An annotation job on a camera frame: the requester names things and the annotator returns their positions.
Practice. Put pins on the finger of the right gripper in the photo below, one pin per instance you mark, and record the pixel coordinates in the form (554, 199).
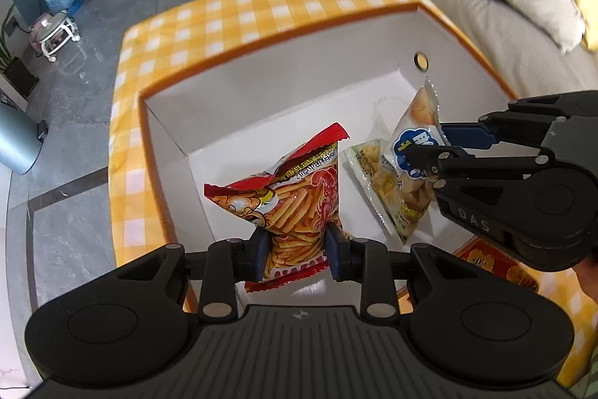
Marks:
(468, 135)
(441, 162)

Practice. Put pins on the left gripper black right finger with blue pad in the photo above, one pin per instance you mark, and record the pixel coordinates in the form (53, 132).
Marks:
(366, 262)

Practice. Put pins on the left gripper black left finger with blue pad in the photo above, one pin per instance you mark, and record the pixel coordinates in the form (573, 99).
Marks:
(228, 263)

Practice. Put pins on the white blue chips bag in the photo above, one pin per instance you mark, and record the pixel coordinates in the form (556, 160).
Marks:
(403, 183)

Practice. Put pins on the large red snack bag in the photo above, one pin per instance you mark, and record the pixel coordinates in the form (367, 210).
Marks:
(483, 255)

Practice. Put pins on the red fries snack bag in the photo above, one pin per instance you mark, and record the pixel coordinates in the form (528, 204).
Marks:
(294, 201)

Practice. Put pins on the person's hand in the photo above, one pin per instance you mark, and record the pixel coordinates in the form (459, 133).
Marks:
(587, 274)

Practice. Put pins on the green yellow snack bag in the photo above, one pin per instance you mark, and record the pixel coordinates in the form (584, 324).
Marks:
(363, 162)

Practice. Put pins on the beige sofa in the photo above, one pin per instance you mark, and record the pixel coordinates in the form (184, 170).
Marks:
(525, 57)

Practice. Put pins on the orange cardboard box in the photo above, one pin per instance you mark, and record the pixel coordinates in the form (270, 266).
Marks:
(240, 114)

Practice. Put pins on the silver trash can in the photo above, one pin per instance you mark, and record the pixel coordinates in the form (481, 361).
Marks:
(21, 138)

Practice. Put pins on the white rolling stool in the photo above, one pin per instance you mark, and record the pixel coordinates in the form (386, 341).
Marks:
(51, 32)

